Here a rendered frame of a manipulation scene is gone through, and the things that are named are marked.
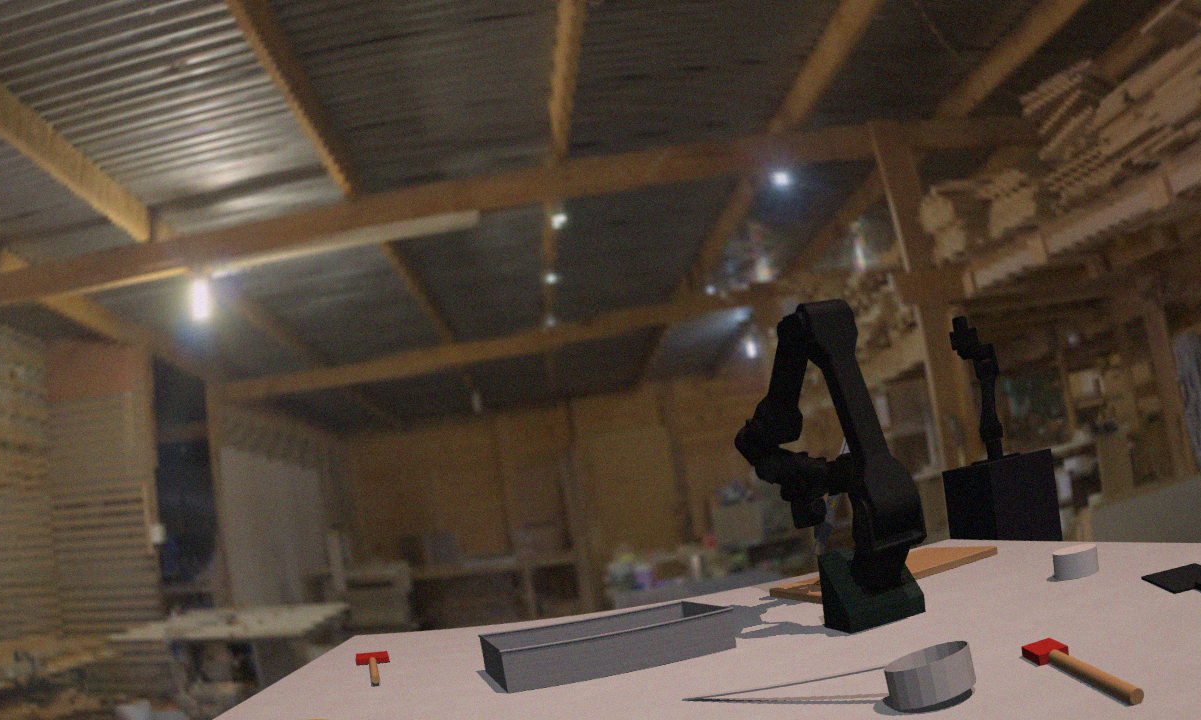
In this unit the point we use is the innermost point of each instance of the wooden board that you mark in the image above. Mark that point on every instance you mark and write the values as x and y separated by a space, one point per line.
921 563

